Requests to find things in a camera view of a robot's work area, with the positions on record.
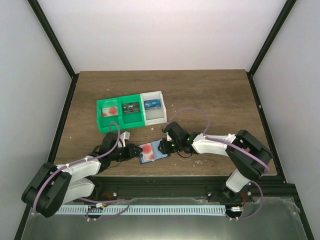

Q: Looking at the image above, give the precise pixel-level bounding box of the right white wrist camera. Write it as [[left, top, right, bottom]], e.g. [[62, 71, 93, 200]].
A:
[[162, 128, 174, 143]]

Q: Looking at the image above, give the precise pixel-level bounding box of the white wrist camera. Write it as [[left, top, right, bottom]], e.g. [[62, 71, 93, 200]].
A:
[[162, 128, 174, 143], [118, 131, 130, 148]]

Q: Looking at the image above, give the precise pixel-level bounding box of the light blue slotted cable duct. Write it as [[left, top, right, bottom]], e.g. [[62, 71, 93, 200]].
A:
[[55, 205, 226, 216]]

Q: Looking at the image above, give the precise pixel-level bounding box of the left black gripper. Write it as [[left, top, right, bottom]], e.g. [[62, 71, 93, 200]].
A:
[[110, 143, 143, 162]]

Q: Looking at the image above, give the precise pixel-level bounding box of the left black frame post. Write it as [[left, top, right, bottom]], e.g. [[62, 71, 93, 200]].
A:
[[26, 0, 77, 78]]

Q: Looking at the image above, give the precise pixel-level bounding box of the red card in sleeve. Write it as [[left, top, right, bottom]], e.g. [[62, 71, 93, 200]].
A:
[[138, 143, 156, 164]]

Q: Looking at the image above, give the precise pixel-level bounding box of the right black frame post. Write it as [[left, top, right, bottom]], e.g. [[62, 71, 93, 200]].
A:
[[248, 0, 298, 76]]

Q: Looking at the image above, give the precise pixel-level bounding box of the black frame post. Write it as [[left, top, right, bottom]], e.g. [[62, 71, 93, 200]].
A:
[[26, 0, 77, 78], [248, 0, 298, 76]]

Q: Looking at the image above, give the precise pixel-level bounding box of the black card stack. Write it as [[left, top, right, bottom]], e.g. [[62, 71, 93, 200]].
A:
[[122, 101, 141, 114]]

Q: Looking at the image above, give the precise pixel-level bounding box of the red white card stack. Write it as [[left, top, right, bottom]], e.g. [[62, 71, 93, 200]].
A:
[[101, 106, 119, 118]]

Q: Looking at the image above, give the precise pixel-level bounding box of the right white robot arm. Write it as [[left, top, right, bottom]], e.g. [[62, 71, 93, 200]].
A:
[[157, 121, 273, 202]]

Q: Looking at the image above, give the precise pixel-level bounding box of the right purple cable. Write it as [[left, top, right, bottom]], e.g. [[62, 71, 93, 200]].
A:
[[164, 107, 270, 173]]

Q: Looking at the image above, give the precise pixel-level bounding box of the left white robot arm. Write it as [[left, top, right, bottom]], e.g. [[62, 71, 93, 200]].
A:
[[21, 131, 143, 218]]

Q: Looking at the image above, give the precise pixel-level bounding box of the white translucent bin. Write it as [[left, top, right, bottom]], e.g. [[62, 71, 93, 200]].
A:
[[140, 91, 167, 126]]

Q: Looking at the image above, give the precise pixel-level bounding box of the blue card stack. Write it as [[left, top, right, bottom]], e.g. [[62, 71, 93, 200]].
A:
[[143, 98, 162, 110]]

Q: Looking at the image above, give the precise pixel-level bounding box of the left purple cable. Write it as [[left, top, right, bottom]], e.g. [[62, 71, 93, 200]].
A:
[[32, 121, 122, 215]]

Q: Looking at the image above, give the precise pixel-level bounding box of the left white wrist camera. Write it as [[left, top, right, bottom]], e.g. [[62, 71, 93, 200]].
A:
[[118, 131, 130, 148]]

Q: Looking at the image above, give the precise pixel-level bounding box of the purple cable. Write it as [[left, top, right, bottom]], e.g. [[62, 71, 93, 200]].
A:
[[32, 121, 122, 215], [164, 107, 270, 173]]

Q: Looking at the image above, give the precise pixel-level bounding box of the green bin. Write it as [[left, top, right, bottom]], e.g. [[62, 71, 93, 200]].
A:
[[118, 94, 145, 129], [96, 97, 123, 134]]

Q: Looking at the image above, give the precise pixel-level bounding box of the blue card holder wallet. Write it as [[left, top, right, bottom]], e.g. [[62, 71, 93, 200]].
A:
[[150, 140, 171, 162]]

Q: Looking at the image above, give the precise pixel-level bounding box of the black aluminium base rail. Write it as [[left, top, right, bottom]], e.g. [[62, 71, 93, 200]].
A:
[[76, 176, 298, 201]]

